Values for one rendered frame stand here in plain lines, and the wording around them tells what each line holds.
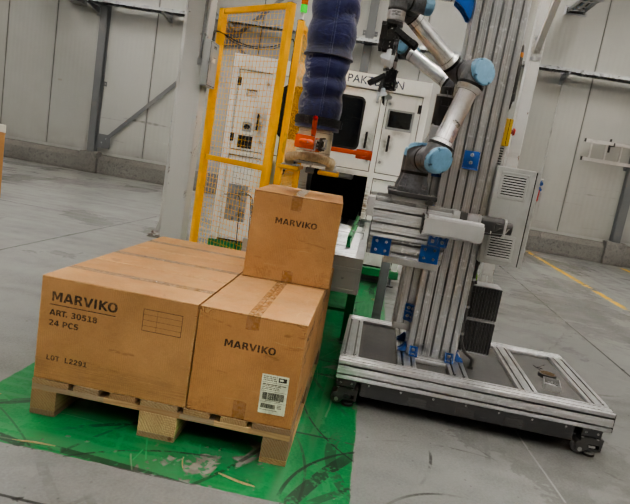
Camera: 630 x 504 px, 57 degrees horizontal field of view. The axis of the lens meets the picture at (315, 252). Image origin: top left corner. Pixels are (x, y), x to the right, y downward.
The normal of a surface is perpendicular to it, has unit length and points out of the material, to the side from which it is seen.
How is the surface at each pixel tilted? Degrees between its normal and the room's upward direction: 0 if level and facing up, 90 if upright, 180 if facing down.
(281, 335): 90
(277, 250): 90
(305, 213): 90
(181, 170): 90
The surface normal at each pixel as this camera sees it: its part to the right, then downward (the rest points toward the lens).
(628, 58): -0.12, 0.14
